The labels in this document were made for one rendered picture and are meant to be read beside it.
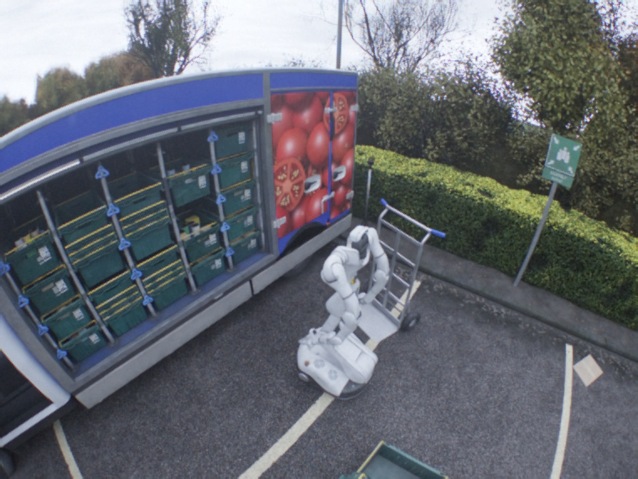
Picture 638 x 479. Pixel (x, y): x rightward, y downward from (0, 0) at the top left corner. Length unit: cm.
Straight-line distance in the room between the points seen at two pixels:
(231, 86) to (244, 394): 256
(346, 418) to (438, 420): 82
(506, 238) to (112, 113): 445
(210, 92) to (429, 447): 321
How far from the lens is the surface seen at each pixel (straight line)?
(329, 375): 236
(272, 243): 290
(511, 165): 624
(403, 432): 257
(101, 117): 186
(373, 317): 321
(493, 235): 420
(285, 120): 263
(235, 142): 250
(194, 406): 275
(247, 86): 234
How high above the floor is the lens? 235
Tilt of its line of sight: 32 degrees down
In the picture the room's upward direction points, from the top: 1 degrees clockwise
